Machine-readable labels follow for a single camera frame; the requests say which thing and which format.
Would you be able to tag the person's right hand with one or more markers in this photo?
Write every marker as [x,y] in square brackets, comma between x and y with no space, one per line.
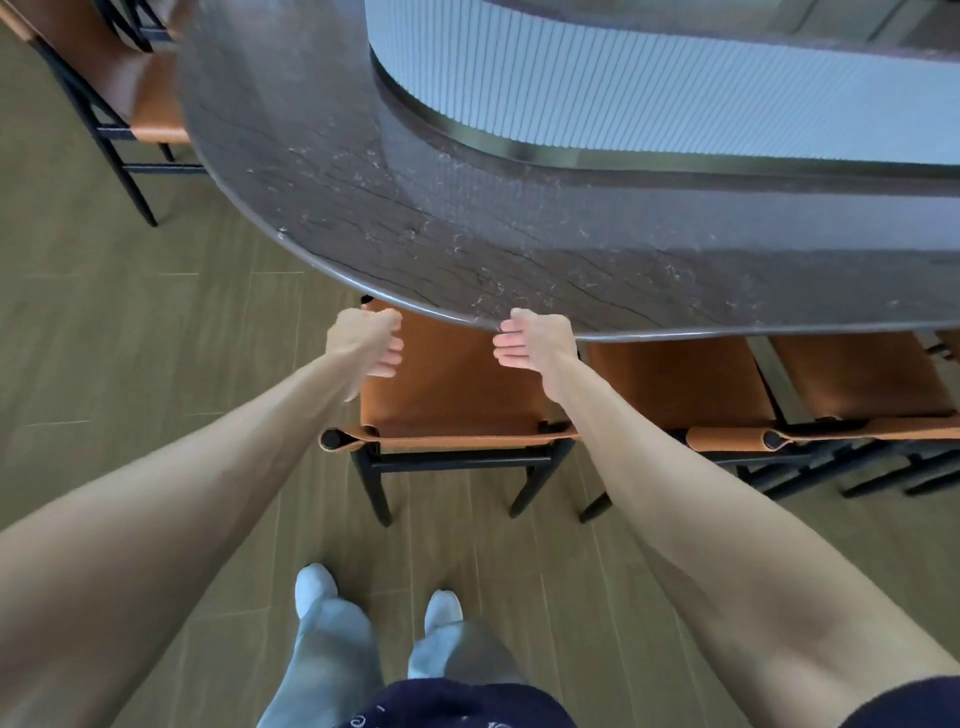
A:
[544,345]

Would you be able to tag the person's left hand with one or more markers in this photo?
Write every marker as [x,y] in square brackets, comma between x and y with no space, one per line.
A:
[364,341]

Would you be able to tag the person's right forearm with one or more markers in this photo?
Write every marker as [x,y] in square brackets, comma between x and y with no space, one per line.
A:
[750,585]

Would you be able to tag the person's left forearm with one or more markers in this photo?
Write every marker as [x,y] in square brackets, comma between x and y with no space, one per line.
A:
[150,540]

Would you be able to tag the person's white left shoe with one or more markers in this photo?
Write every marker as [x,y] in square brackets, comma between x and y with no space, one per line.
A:
[315,589]

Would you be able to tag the person's white shoe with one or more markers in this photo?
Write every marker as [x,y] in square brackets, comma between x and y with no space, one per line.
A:
[442,609]
[315,589]

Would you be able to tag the person's white right shoe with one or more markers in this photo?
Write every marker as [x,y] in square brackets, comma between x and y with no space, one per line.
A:
[442,609]

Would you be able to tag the person's grey trousers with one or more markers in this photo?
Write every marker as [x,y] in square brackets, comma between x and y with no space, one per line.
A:
[330,660]

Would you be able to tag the person's navy shirt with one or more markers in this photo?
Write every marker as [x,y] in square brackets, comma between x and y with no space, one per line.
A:
[450,705]

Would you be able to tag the dark brown table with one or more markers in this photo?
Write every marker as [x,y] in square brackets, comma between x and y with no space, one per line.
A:
[337,187]

